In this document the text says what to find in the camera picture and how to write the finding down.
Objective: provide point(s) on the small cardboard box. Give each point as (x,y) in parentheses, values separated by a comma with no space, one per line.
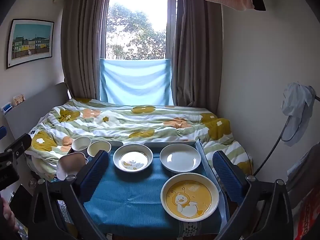
(19,99)

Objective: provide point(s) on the blue rimmed duck bowl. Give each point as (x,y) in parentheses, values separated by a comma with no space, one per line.
(132,158)

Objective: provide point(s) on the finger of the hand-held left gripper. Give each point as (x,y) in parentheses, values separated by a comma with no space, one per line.
(2,132)
(18,145)

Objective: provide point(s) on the floral quilt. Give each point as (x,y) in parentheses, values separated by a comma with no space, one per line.
(140,122)

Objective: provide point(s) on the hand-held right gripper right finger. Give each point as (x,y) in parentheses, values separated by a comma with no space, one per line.
(227,177)

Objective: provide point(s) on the small blue packet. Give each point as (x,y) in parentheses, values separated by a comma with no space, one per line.
(6,108)

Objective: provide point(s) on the ribbed plate with yellow flower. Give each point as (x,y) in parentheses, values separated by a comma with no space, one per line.
(190,197)

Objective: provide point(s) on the brown curtain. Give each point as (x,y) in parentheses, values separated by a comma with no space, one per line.
(197,55)
(82,42)

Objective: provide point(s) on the light blue cloth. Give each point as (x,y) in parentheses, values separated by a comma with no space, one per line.
(136,82)

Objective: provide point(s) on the white hanging garment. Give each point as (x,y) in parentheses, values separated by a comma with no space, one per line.
(297,112)

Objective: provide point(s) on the window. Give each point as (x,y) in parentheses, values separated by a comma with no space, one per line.
(136,25)

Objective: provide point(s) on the pinkish white bowl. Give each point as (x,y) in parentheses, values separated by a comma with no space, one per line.
(71,165)

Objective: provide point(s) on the framed houses picture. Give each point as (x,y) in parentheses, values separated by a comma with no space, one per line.
(30,42)

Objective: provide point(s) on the grey tray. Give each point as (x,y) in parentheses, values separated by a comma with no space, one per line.
(115,143)
(160,143)

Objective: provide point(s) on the teal tablecloth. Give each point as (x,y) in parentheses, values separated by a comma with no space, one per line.
(130,195)

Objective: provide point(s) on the plain white plate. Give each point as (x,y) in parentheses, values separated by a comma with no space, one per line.
(180,158)

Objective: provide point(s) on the key border printed cloth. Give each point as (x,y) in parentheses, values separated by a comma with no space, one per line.
(63,211)

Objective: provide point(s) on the grey striped cloth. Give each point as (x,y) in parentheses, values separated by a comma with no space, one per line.
(302,170)

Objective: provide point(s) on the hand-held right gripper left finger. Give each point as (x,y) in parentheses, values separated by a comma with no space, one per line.
(96,175)

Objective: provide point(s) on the red patterned cloth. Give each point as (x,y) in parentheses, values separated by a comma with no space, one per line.
(308,215)

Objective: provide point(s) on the person's left hand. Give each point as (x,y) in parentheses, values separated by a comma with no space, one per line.
(8,215)

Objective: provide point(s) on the grey headboard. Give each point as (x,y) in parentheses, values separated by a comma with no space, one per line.
(37,107)

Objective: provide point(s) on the cream bowl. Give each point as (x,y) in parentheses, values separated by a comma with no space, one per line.
(98,149)

